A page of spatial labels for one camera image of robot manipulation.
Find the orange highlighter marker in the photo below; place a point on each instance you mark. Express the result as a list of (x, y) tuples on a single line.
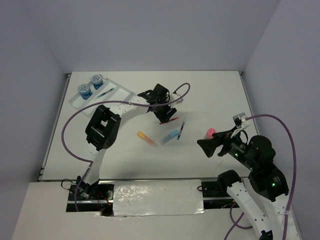
[(146, 139)]

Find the pink capped bottle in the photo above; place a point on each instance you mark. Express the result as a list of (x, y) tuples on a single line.
[(209, 133)]

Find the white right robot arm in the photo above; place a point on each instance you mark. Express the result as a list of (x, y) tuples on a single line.
[(275, 222)]

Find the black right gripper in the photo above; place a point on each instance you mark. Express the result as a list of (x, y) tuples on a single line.
[(208, 145)]

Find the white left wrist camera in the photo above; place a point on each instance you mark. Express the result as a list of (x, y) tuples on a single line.
[(175, 98)]

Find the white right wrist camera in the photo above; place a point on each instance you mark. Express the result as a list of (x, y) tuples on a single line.
[(240, 123)]

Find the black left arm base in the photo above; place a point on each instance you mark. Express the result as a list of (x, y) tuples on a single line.
[(99, 200)]

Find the blue highlighter marker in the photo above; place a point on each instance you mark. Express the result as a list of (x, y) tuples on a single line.
[(169, 137)]

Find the white compartment tray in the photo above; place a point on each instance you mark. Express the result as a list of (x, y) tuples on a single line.
[(74, 102)]

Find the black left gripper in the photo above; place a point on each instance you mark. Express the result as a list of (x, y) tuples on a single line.
[(167, 117)]

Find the dark blue gel pen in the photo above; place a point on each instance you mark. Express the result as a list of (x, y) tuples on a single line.
[(181, 130)]

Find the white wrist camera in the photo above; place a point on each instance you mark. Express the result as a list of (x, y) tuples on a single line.
[(175, 98), (240, 123)]

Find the red ink refill pen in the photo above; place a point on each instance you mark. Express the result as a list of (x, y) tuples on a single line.
[(170, 120)]

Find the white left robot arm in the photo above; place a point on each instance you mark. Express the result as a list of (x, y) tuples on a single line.
[(102, 129)]

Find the blue slime jar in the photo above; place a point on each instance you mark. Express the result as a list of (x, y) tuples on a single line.
[(97, 81), (85, 91)]

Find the blue ink refill pen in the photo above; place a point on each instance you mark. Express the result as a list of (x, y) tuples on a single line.
[(105, 93)]

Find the silver foil cover plate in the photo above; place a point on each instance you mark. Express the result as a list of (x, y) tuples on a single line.
[(157, 198)]

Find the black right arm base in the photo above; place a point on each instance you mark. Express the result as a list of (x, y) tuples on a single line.
[(214, 196)]

